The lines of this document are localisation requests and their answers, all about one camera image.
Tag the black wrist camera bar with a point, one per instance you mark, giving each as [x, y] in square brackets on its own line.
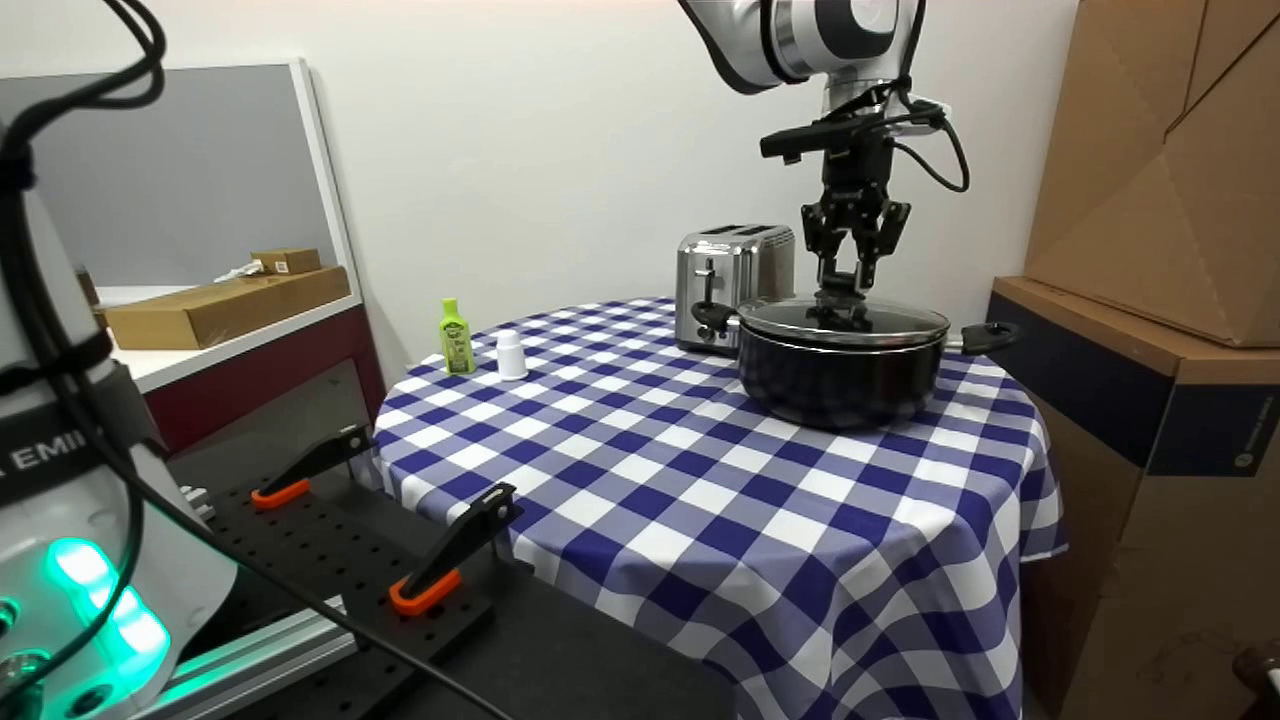
[854, 129]

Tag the large brown cardboard box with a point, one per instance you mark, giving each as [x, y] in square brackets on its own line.
[1173, 160]

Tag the silver toaster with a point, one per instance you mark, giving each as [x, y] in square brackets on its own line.
[725, 280]

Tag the brown cabinet with navy band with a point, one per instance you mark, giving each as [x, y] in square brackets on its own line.
[1161, 533]

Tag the small white bottle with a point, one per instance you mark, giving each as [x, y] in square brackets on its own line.
[511, 356]

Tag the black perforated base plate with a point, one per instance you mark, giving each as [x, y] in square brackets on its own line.
[332, 560]

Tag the black clamp with orange grip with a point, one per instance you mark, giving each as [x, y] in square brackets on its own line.
[284, 489]
[432, 586]

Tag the grey partition panel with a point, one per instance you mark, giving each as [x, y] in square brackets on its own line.
[173, 175]

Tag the black cooking pot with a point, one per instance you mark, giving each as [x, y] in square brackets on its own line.
[832, 386]

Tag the blue white checkered tablecloth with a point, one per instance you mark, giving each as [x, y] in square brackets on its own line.
[745, 533]

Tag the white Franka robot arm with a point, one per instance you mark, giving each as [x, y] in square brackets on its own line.
[787, 35]

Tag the green plastic bottle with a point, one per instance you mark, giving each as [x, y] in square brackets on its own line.
[457, 343]

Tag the maroon side table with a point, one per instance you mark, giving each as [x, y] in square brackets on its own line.
[253, 374]

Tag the aluminium profile rail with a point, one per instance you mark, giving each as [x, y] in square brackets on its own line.
[253, 673]

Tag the flat cardboard box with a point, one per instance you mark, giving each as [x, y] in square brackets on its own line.
[213, 314]

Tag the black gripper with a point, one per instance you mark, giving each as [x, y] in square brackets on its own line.
[854, 192]

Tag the glass lid with black knob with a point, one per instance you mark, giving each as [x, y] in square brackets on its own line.
[900, 327]

